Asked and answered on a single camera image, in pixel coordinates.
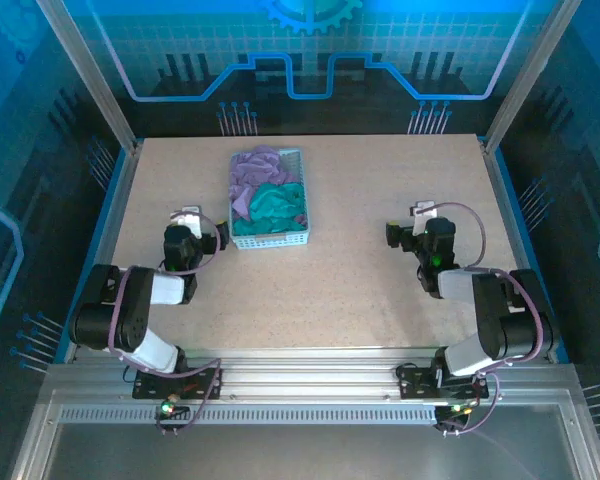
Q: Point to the left blue table edge trim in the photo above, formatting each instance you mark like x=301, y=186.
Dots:
x=104, y=225

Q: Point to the light blue plastic basket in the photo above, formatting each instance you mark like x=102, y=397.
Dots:
x=270, y=242

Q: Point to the aluminium table side rail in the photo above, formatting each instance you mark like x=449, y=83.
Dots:
x=504, y=200
x=114, y=225

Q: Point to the right aluminium frame post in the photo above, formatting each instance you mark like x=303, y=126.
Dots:
x=530, y=75

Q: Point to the small LED circuit board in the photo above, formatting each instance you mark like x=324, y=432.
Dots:
x=455, y=410
x=169, y=409

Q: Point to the left aluminium table side rail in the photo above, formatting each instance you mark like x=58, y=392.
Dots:
x=114, y=225

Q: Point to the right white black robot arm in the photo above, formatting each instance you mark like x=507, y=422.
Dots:
x=520, y=320

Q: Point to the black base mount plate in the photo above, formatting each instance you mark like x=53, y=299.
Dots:
x=415, y=385
x=150, y=387

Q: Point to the right blue table edge trim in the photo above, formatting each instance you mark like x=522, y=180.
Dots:
x=522, y=225

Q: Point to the aluminium frame post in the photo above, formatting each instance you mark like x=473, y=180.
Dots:
x=90, y=75
x=530, y=75

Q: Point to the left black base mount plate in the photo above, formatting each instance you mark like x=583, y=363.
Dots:
x=150, y=387

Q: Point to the right aluminium table side rail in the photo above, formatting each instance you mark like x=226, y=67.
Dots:
x=504, y=200

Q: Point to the left aluminium frame post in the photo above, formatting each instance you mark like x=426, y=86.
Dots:
x=90, y=75

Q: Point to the grey metal base panel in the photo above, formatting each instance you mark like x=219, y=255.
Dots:
x=305, y=455

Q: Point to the long aluminium base rail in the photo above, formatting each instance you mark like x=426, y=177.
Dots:
x=305, y=375

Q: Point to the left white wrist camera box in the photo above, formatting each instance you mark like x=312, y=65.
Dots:
x=194, y=224

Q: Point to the crumpled purple t-shirt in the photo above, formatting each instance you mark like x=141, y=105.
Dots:
x=260, y=165

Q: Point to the teal printed t-shirt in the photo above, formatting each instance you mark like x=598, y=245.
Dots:
x=275, y=210

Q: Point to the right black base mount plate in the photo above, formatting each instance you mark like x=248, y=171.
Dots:
x=415, y=385

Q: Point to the blue table edge trim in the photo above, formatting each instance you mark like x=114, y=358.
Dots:
x=522, y=225
x=104, y=225

